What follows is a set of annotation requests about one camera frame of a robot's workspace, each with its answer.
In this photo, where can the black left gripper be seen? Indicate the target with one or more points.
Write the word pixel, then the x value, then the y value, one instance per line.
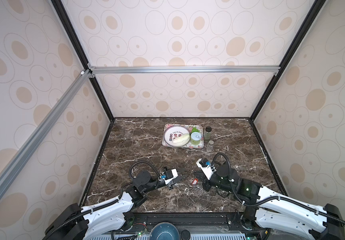
pixel 172 183

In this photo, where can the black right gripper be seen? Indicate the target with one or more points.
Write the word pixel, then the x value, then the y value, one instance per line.
pixel 205 182

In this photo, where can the red key tag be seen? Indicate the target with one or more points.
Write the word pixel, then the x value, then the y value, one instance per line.
pixel 194 182

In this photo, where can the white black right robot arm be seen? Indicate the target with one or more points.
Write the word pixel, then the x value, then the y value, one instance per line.
pixel 268 209

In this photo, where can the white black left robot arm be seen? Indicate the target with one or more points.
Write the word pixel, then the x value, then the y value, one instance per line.
pixel 85 223

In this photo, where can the small clear glass jar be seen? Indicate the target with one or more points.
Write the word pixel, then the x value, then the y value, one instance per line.
pixel 210 146

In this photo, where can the pale green toy cabbage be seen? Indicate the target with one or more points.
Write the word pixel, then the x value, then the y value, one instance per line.
pixel 181 141

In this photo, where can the dark lid glass jar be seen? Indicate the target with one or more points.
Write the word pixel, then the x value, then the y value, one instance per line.
pixel 207 133

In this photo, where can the green tin can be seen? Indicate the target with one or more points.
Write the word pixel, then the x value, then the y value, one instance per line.
pixel 195 138

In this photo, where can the white plate with red text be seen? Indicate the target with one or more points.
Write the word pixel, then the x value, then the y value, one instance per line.
pixel 174 132

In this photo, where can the floral rectangular tray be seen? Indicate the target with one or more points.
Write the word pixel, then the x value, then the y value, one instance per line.
pixel 188 145

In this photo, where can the green toy leaf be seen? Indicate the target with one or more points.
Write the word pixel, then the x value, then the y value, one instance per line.
pixel 195 130

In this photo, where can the silver aluminium crossbar back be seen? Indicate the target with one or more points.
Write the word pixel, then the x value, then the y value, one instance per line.
pixel 182 70

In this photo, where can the silver aluminium crossbar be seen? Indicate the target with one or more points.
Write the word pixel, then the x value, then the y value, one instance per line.
pixel 20 159
pixel 182 70

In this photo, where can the silver aluminium crossbar left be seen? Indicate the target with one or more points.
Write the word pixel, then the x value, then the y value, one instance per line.
pixel 20 159

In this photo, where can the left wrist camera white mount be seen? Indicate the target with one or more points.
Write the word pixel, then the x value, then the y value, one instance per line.
pixel 169 174

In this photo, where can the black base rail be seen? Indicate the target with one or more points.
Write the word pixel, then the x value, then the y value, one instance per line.
pixel 213 226

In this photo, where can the black corner frame post left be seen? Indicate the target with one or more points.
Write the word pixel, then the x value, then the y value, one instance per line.
pixel 77 46

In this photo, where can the black corner frame post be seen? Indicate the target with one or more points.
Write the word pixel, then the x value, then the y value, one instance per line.
pixel 77 46
pixel 299 37

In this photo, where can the black corner frame post right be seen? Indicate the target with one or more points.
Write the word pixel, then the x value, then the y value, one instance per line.
pixel 299 37

